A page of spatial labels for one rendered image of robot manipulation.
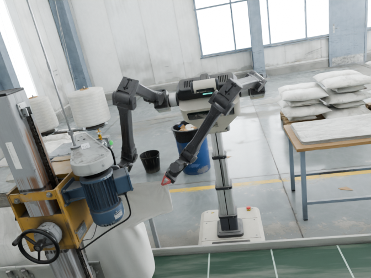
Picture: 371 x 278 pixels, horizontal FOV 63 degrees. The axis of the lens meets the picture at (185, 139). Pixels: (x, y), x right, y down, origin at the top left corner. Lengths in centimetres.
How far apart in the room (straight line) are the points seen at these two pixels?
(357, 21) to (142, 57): 616
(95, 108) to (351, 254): 175
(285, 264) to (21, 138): 166
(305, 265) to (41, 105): 175
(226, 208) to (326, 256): 75
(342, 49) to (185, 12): 461
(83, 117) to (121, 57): 864
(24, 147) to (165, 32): 850
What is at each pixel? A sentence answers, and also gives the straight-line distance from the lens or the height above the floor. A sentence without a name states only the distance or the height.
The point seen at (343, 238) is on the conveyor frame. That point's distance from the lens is 234.
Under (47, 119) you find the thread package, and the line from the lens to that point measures 157.
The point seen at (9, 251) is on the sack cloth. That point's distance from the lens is 233.
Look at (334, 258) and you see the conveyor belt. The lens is 223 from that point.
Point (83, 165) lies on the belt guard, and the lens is 134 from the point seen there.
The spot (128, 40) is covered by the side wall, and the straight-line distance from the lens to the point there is 991.
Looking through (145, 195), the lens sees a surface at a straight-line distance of 183.
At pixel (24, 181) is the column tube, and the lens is 146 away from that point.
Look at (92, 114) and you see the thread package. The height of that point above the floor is 158.
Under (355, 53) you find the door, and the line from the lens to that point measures 1023.
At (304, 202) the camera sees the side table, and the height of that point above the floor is 20.
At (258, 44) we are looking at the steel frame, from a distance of 914.
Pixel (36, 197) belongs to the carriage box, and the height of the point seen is 131.
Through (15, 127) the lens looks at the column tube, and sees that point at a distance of 137.
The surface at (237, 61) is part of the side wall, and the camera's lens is 959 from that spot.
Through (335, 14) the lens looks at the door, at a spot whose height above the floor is 142.
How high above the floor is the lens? 188
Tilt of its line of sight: 20 degrees down
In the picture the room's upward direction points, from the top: 11 degrees counter-clockwise
